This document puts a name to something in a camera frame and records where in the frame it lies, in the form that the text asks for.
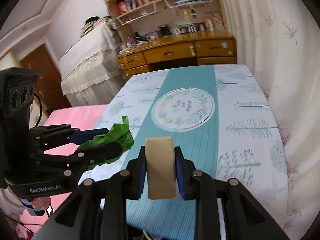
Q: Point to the teal white patterned tablecloth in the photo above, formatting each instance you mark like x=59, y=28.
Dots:
x=222, y=121

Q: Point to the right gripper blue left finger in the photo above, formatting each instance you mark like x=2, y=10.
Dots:
x=137, y=174

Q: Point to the beige foam block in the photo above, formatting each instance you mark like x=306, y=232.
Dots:
x=160, y=168

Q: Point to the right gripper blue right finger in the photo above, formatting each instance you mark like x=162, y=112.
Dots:
x=184, y=175

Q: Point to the pink bed sheet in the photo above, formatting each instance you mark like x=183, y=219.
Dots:
x=84, y=118

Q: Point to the wooden wall bookshelf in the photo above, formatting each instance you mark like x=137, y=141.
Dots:
x=160, y=0

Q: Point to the white lace covered furniture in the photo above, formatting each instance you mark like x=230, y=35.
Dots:
x=90, y=74

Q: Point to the white floral curtain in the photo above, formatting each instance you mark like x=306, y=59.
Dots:
x=278, y=40

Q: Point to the left hand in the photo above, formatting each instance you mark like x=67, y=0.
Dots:
x=13, y=206

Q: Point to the wooden desk with drawers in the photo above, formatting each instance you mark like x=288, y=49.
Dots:
x=193, y=49

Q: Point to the brown wooden door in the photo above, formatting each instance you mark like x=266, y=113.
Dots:
x=48, y=85

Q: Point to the green paper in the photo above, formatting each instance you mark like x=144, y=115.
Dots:
x=119, y=133

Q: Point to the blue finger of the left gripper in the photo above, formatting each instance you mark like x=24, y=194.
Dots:
x=79, y=137
x=95, y=155

